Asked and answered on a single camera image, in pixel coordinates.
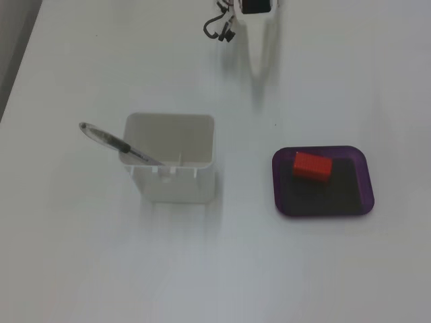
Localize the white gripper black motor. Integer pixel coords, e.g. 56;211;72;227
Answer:
235;0;281;81

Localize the red rectangular cube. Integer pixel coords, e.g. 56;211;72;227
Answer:
292;151;333;184

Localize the white plastic open box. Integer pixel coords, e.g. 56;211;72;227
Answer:
117;112;216;204

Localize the purple square tray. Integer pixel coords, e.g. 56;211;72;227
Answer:
271;145;375;221

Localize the clear black ballpoint pen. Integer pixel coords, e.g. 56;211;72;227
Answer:
78;121;165;167

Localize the black looped cable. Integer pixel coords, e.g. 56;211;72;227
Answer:
203;11;236;43

